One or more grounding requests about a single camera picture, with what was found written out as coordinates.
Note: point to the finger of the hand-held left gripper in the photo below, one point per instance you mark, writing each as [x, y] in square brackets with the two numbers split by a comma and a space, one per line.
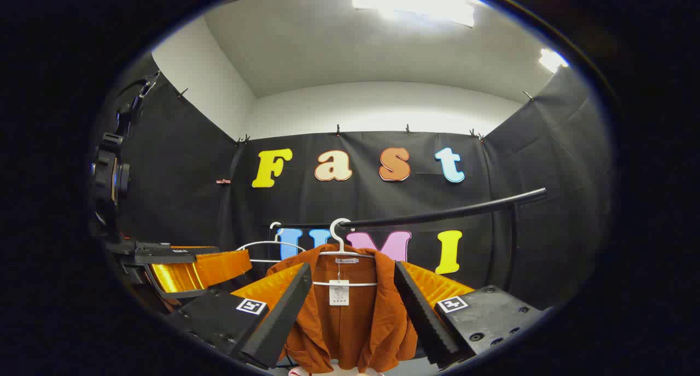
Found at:
[219, 269]
[164, 251]

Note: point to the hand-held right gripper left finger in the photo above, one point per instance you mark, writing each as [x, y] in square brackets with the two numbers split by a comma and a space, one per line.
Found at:
[284, 316]

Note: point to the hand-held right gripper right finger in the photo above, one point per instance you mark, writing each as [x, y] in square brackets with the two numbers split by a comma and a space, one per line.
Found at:
[418, 310]

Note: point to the white laundry hamper red trim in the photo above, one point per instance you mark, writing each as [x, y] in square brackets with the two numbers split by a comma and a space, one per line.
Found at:
[344, 372]

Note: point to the white plastic hanger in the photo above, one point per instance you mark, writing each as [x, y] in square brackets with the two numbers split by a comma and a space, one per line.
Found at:
[358, 284]
[268, 242]

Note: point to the black clothes rack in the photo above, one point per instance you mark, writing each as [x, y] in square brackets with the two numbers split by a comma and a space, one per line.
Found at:
[437, 216]

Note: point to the small ceiling light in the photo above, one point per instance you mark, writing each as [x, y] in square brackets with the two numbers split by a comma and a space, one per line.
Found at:
[551, 60]

